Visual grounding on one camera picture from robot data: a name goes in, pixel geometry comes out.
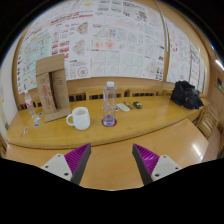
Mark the black yellow tape measure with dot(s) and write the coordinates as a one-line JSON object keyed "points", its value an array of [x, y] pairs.
{"points": [[137, 105]]}

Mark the small printed sticker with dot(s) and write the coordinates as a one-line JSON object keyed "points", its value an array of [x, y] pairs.
{"points": [[40, 113], [26, 129], [37, 119], [36, 125]]}

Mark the white ceramic mug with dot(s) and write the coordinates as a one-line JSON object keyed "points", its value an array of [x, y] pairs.
{"points": [[81, 119]]}

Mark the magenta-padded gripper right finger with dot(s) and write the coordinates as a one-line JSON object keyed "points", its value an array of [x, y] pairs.
{"points": [[163, 166]]}

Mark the brown cardboard box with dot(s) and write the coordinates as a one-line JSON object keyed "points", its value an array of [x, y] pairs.
{"points": [[46, 90]]}

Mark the large printed wall poster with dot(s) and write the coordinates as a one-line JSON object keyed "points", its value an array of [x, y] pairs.
{"points": [[110, 40]]}

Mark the white printed card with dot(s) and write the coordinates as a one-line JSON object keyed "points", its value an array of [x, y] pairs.
{"points": [[123, 107]]}

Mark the narrow printed wall poster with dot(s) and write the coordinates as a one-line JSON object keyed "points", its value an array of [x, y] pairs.
{"points": [[181, 56]]}

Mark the clear white-capped plastic bottle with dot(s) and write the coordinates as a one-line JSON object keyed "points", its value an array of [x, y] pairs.
{"points": [[109, 106]]}

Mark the small red-labelled water bottle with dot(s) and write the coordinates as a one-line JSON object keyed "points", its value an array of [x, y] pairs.
{"points": [[30, 105]]}

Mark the black backpack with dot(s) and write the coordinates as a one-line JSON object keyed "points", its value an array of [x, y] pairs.
{"points": [[186, 95]]}

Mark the row of wooden chairs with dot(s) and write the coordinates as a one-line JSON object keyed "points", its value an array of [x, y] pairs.
{"points": [[93, 95]]}

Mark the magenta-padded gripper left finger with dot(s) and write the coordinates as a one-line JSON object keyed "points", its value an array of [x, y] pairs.
{"points": [[60, 165]]}

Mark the flat round red coaster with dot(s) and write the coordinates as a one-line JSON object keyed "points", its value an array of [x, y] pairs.
{"points": [[104, 124]]}

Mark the dark pen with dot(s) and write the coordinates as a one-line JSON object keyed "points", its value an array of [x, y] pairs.
{"points": [[128, 105]]}

